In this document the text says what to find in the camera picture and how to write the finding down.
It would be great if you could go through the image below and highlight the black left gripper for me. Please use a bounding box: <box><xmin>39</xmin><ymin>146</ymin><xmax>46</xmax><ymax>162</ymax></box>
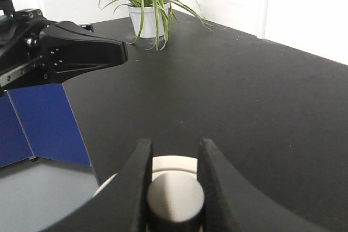
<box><xmin>1</xmin><ymin>8</ymin><xmax>128</xmax><ymax>91</ymax></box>

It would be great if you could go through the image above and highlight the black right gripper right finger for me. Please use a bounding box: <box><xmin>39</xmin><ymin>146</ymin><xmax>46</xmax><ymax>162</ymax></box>
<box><xmin>197</xmin><ymin>138</ymin><xmax>324</xmax><ymax>231</ymax></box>

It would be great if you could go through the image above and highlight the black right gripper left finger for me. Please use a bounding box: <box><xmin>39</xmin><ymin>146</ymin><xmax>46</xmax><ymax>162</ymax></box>
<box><xmin>46</xmin><ymin>139</ymin><xmax>153</xmax><ymax>231</ymax></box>

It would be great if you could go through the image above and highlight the glass jar with cream lid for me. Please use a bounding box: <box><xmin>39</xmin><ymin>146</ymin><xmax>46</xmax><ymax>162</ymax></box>
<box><xmin>141</xmin><ymin>155</ymin><xmax>205</xmax><ymax>231</ymax></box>

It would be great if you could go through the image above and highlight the blue lab cabinet left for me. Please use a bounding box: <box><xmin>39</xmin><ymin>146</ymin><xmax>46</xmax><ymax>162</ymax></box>
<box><xmin>1</xmin><ymin>84</ymin><xmax>90</xmax><ymax>167</ymax></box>

